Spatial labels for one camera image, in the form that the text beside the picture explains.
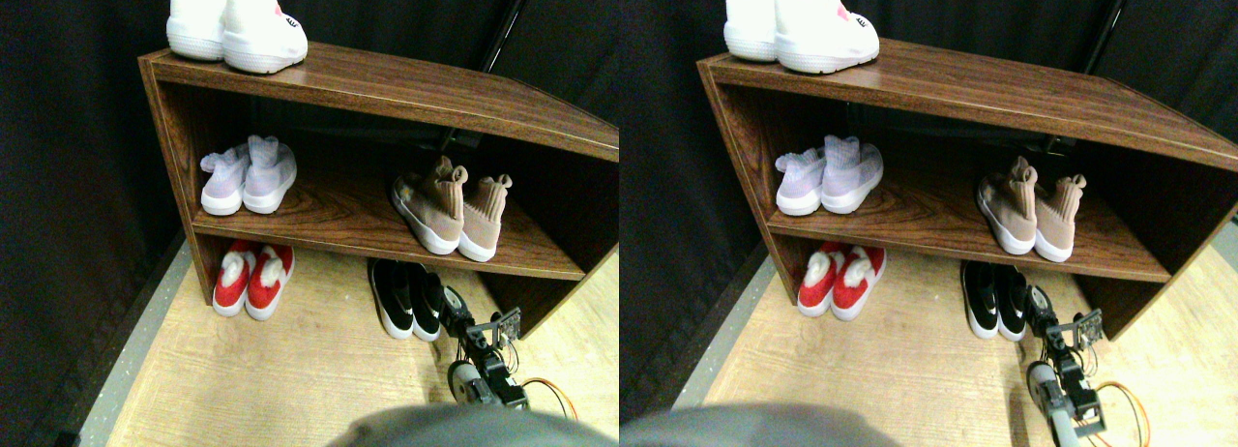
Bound black shoe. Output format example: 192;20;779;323
368;259;417;341
406;263;444;343
961;261;1001;341
995;265;1028;343

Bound beige shoe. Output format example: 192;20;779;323
457;174;514;263
392;157;469;256
1033;174;1088;263
977;157;1040;255

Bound brown shoe rack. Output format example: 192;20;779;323
696;39;1238;342
137;43;619;337

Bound lilac shoe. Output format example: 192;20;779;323
200;145;252;217
776;148;828;217
242;134;298;215
821;134;885;215

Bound curtain stand pole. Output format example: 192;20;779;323
478;0;535;74
1081;0;1136;75

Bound white shoe with red mark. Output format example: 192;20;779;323
774;0;881;75
221;0;310;75

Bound black bracket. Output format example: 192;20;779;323
1059;310;1105;353
474;307;523;351

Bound orange wire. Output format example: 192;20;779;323
522;377;578;421
1101;381;1152;447

